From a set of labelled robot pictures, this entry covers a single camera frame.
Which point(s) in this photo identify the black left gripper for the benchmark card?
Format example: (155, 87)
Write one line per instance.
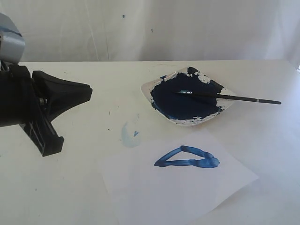
(18, 105)

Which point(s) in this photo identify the white paper sheet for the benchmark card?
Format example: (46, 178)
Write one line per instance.
(172, 181)

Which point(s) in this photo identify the black thin paintbrush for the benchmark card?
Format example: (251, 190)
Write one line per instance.
(230, 97)

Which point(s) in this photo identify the white square paint dish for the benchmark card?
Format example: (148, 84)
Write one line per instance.
(186, 110)

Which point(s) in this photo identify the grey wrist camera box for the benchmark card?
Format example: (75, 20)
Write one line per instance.
(12, 43)

